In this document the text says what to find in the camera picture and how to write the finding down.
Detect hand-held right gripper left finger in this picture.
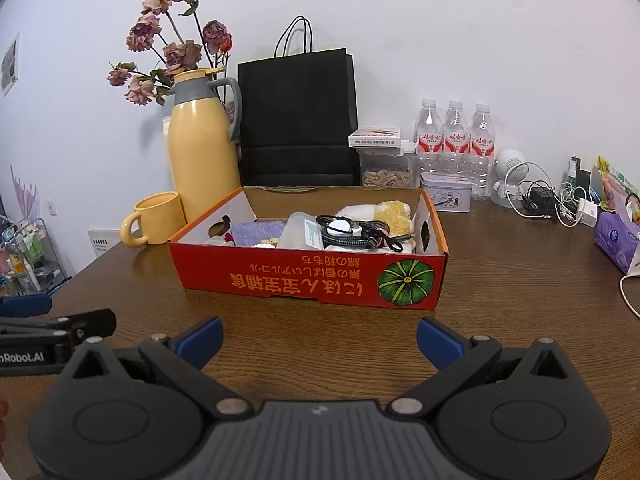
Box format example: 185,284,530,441
64,316,253,420

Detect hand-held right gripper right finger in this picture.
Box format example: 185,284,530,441
387,317,577,418

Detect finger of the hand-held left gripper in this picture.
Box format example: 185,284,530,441
55,308,118,346
0,293,53,318

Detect red cardboard box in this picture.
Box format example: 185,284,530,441
167,185,449,309

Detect pink lanyard with black clips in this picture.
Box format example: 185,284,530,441
357,225,403,253

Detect yellow and white plush toy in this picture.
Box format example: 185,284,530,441
334,200,416,256

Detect braided black cable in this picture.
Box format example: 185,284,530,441
316,214,396,251

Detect translucent labelled plastic container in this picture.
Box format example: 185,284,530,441
276,211,326,251

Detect yellow mug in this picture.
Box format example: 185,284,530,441
120,191,187,249

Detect lavender tin box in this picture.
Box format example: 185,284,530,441
419,171,473,212

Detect clear seed container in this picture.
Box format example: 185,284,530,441
357,142,418,188

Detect yellow thermos jug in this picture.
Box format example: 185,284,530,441
167,66,244,223

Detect small white desk fan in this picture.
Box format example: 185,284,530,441
492,148,551,211

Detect white power adapter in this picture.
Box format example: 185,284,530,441
577,199,599,228

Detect clear water bottle red label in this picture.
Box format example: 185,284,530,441
469,103,497,202
414,98,445,176
442,100,471,176

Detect purple tissue pack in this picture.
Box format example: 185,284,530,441
594,210,640,276

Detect flat printed box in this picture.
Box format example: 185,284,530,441
348,126,402,148

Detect dark pump bottle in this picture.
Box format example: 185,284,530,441
567,156,592,201

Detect black paper bag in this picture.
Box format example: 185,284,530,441
236,16,361,188

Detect colourful snack bag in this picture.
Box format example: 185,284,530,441
595,156,640,223

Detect dried rose bouquet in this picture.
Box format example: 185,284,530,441
106,0,233,107

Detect metal wire cart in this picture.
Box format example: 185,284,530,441
0,217,71,306

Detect white wall vent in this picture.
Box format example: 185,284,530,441
87,227,123,262

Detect purple flower wall sticker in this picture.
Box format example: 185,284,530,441
10,165,41,221

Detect white earphone cable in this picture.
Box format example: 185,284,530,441
552,182,586,226

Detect wall picture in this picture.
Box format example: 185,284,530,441
0,32,21,97

